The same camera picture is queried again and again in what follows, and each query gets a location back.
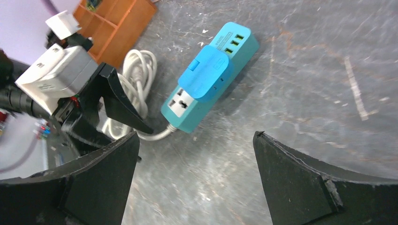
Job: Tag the teal power strip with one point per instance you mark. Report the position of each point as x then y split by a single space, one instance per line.
185 113

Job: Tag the orange wooden tray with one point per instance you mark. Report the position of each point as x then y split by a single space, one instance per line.
114 26

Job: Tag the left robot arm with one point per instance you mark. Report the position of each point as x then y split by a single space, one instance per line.
13 99

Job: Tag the blue square plug adapter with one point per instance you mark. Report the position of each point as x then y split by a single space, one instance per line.
206 74

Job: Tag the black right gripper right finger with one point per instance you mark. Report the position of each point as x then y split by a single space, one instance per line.
302 190

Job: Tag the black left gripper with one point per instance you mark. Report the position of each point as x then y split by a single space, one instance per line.
79 114

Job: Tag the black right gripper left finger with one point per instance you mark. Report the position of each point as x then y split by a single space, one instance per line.
90 190

